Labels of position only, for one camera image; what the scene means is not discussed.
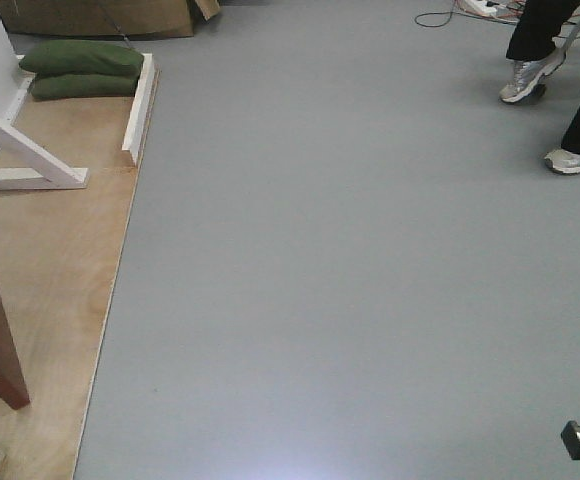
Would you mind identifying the seated person black trousers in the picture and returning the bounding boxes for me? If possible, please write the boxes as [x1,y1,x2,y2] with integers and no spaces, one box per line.
[499,0,580,176]

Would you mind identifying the white wooden door frame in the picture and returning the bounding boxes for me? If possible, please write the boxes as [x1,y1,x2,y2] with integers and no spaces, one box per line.
[0,52,157,480]

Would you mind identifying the white power strip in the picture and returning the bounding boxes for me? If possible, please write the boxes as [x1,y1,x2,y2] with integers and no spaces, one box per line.
[462,0,498,17]

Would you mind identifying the lower green sandbag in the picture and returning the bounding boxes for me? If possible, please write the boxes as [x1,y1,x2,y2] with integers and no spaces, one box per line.
[30,74,138,100]

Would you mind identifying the plywood floor board left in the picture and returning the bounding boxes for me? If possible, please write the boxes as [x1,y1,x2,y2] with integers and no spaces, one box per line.
[0,69,161,480]

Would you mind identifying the large open cardboard box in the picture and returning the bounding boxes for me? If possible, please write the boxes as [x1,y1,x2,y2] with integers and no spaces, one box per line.
[0,0,221,38]

